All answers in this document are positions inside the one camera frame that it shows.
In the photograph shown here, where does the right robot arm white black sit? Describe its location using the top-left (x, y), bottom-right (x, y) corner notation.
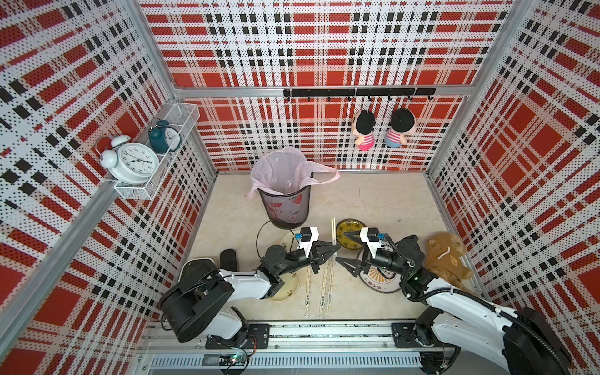
top-left (337, 227), bottom-right (572, 374)

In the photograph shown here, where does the doll with pink shirt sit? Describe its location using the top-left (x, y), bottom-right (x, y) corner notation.
top-left (352, 110), bottom-right (375, 152)

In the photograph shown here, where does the bare wooden chopstick pair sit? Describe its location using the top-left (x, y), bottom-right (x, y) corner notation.
top-left (331, 217), bottom-right (337, 245)

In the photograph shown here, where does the white plate orange sunburst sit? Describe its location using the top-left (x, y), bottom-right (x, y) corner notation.
top-left (359, 266), bottom-right (401, 294)

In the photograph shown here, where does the white wire wall shelf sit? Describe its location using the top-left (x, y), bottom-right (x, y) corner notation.
top-left (115, 102), bottom-right (200, 201)

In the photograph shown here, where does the yellow patterned plate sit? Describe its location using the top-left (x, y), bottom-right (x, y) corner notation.
top-left (336, 219), bottom-right (366, 251)

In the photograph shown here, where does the pink plastic bin liner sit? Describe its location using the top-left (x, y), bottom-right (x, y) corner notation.
top-left (246, 146), bottom-right (341, 200)

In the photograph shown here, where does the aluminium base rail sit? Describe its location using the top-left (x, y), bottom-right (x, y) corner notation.
top-left (135, 320), bottom-right (531, 375)

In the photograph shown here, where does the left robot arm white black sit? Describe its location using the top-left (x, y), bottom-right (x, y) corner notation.
top-left (159, 241), bottom-right (341, 348)

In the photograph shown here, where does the black wall hook rail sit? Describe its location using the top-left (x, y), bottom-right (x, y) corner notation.
top-left (283, 87), bottom-right (436, 98)

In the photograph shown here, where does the doll with striped blue shirt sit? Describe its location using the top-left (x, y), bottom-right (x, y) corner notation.
top-left (384, 108), bottom-right (417, 148)

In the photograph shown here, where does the white alarm clock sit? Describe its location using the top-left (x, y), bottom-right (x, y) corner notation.
top-left (100, 134), bottom-right (160, 185)

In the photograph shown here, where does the brown teddy bear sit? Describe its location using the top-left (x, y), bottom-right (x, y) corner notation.
top-left (423, 232), bottom-right (473, 292)

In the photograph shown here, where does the green circuit board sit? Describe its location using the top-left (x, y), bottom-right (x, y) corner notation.
top-left (202, 353), bottom-right (248, 368)

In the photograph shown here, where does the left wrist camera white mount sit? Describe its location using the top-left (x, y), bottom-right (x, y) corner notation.
top-left (295, 227), bottom-right (319, 258)

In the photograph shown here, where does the cream plate with black mark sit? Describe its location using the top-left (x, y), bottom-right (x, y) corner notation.
top-left (279, 231), bottom-right (299, 253)

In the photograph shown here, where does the cream plate with flowers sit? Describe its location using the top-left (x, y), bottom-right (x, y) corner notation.
top-left (270, 272), bottom-right (300, 302)

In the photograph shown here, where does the teal alarm clock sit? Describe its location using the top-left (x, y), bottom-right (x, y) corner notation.
top-left (148, 120), bottom-right (182, 154)

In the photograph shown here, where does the black mesh trash bin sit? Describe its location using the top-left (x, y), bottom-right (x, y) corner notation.
top-left (258, 181), bottom-right (311, 230)

